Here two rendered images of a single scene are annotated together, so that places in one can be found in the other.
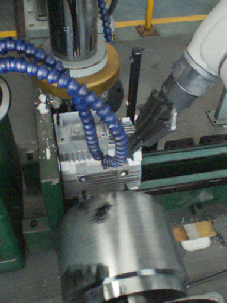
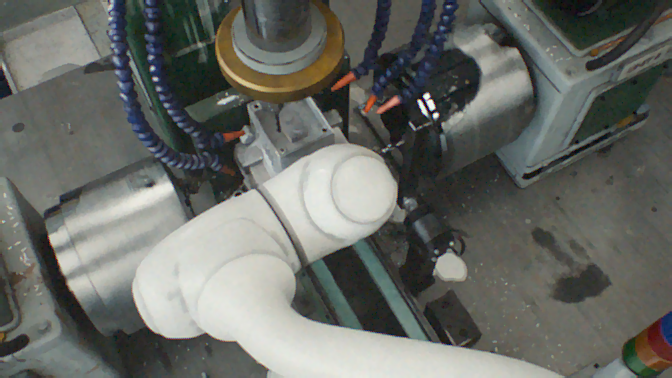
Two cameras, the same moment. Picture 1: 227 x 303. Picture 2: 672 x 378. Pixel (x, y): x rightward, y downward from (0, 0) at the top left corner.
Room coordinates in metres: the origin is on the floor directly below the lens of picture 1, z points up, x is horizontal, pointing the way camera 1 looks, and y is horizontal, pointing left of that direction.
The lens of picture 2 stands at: (0.51, -0.53, 2.04)
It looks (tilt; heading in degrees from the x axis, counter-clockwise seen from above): 61 degrees down; 76
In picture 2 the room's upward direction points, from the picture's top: 1 degrees counter-clockwise
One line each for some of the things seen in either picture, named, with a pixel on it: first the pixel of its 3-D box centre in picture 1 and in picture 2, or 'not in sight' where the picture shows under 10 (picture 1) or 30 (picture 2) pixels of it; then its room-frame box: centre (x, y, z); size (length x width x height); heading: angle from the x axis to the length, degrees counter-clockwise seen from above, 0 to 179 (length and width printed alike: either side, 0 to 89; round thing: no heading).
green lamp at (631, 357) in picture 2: not in sight; (649, 353); (1.02, -0.40, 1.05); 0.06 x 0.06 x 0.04
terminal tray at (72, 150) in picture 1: (81, 135); (291, 130); (0.59, 0.09, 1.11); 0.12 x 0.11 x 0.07; 104
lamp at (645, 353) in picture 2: not in sight; (662, 345); (1.02, -0.40, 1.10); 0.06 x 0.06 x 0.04
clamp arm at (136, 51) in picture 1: (133, 90); (412, 167); (0.76, -0.04, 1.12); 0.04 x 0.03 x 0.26; 104
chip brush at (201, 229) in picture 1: (182, 234); not in sight; (0.50, -0.21, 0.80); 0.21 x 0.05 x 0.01; 106
